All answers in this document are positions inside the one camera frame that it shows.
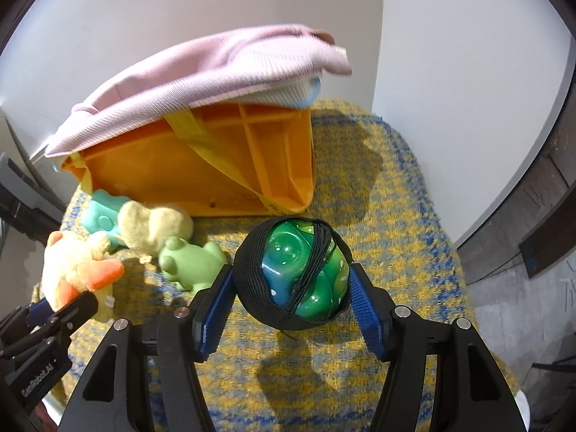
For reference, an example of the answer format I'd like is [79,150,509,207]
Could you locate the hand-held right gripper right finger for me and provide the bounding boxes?
[348,261,529,432]

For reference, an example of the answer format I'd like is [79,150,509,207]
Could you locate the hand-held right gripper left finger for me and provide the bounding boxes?
[58,263,237,432]

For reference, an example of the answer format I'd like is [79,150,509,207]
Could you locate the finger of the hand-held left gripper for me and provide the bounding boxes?
[42,292,99,339]
[0,298,52,339]

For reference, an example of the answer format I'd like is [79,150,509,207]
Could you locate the yellow orange plush duck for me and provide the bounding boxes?
[41,230,125,322]

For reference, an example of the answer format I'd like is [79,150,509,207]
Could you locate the green frog toy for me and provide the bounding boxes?
[158,236,228,289]

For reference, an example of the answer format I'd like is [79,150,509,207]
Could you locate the green ball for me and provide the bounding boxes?
[231,217,352,333]

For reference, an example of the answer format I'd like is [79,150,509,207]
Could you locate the teal rubber toy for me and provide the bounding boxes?
[81,189,133,253]

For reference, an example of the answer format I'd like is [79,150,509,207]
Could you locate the beige plush toy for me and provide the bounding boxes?
[118,200,194,264]

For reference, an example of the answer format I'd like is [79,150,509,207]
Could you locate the orange plastic basket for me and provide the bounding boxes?
[62,101,316,217]

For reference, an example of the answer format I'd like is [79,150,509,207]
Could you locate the pink fabric bag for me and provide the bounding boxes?
[29,23,352,160]

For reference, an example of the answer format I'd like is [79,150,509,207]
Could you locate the yellow blue plaid blanket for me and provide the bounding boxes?
[58,99,523,432]

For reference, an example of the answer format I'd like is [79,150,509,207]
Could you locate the white bed sheet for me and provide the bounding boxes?
[513,387,532,432]

